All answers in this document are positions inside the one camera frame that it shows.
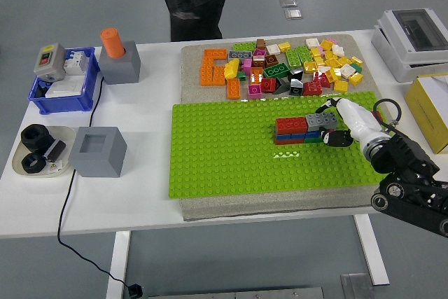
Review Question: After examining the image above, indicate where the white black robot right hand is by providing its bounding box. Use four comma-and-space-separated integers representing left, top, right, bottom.
314, 97, 386, 149

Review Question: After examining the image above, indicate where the large red toy brick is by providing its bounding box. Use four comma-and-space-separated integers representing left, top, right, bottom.
302, 81, 323, 97

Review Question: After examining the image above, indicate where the wide red toy brick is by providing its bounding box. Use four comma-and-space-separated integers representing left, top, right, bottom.
275, 116, 309, 136

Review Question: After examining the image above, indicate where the long blue toy brick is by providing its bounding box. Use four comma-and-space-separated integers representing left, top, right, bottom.
274, 132, 309, 141

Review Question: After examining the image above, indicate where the black sloped toy brick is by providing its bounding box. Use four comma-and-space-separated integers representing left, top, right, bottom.
274, 77, 289, 95
287, 67, 304, 83
288, 79, 305, 97

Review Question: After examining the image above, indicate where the long red toy brick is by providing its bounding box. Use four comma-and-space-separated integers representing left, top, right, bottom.
274, 137, 306, 146

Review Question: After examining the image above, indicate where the long orange toy brick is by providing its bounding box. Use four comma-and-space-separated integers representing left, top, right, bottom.
199, 57, 215, 87
204, 48, 228, 61

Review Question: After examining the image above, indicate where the yellow sloped toy brick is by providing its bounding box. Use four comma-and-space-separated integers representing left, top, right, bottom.
223, 58, 242, 80

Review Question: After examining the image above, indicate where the small orange toy brick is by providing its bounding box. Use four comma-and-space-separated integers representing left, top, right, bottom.
249, 67, 264, 85

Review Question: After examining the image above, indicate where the green studded baseplate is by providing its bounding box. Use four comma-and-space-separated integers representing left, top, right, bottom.
167, 91, 397, 200

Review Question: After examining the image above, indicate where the yellow cardboard box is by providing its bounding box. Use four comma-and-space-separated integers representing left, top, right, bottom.
405, 74, 448, 155

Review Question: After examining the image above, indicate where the orange cylinder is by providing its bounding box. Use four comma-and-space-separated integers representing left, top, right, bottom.
99, 27, 125, 60

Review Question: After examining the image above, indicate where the grey block round hole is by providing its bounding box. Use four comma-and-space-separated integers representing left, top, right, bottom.
98, 41, 142, 85

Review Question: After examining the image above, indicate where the white circuit breaker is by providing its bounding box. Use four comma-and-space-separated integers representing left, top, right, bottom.
62, 50, 89, 77

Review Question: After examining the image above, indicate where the white table leg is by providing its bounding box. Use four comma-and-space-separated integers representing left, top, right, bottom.
105, 230, 132, 299
352, 214, 391, 286

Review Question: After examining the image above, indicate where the blue plastic bin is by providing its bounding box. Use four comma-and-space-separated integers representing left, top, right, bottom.
27, 46, 101, 116

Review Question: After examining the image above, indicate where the square metal floor plate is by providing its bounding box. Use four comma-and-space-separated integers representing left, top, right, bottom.
340, 272, 374, 299

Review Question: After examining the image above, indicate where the beige tray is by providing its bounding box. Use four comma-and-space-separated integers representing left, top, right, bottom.
11, 125, 78, 179

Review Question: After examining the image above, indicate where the large black nut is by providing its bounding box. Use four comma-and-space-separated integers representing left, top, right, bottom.
20, 123, 54, 155

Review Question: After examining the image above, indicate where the grey block square hole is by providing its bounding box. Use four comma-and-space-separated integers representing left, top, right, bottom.
67, 126, 128, 179

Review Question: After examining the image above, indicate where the dark brown roller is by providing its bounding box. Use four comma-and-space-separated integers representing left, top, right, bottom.
43, 139, 68, 162

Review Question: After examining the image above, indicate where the white warning label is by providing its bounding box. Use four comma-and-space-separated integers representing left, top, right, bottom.
45, 160, 66, 175

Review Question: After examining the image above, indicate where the small black nut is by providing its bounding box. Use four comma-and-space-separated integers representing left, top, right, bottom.
20, 153, 48, 175

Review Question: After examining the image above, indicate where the long metal floor strip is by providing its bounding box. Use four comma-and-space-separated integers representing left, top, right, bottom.
146, 286, 325, 299

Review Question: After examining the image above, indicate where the black plug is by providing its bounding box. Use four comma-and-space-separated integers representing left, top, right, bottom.
125, 282, 144, 298

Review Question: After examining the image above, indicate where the grey three-ring toy brick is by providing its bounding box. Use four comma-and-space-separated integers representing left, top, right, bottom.
227, 50, 253, 62

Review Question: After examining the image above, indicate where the white electrical enclosure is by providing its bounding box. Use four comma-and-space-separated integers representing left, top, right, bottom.
370, 8, 448, 83

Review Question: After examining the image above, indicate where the dark green three-ring brick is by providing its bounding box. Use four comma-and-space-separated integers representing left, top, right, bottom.
262, 63, 291, 79

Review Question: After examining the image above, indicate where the grey push-button switch box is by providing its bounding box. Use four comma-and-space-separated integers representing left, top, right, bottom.
33, 43, 68, 82

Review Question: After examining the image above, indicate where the white wall switch panel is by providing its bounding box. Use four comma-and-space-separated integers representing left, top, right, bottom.
45, 79, 83, 99

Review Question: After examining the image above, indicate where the black power cable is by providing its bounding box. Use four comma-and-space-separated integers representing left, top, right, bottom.
57, 74, 129, 288

